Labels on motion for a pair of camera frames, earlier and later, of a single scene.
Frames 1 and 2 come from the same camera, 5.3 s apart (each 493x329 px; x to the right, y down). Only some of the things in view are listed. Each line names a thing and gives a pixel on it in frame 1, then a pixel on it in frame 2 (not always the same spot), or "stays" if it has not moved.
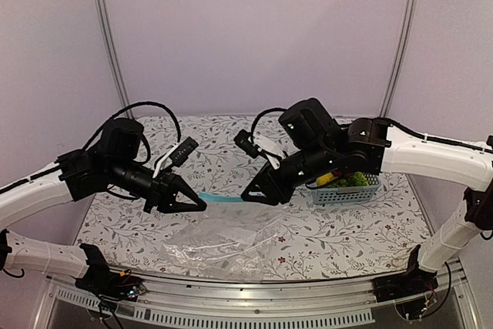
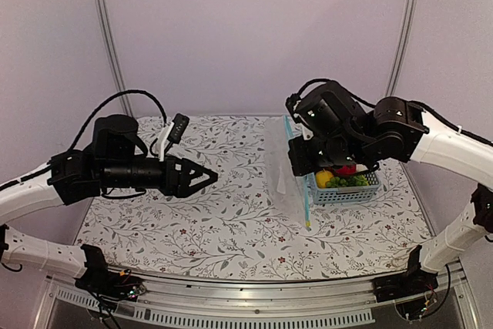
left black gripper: (162, 194) → (179, 186)
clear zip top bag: (228, 239) → (288, 189)
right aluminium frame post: (404, 33) stays
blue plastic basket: (357, 194) stays
